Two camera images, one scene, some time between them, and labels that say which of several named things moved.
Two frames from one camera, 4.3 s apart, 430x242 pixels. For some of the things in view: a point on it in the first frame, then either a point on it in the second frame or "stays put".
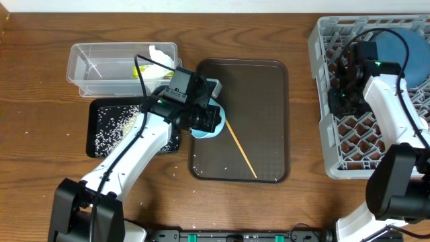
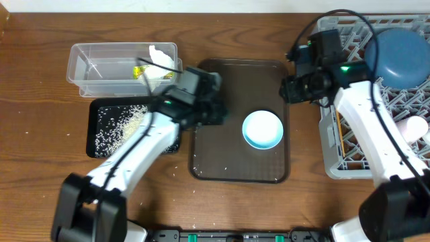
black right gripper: [336, 107] → [291, 95]
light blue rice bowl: [203, 134] → [263, 130]
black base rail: [296, 235] stays put
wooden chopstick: [240, 148] → [341, 135]
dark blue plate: [391, 47] stays put
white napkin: [153, 74] stays put
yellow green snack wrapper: [142, 68] stays put
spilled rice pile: [113, 124] stays put
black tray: [109, 118] stays put
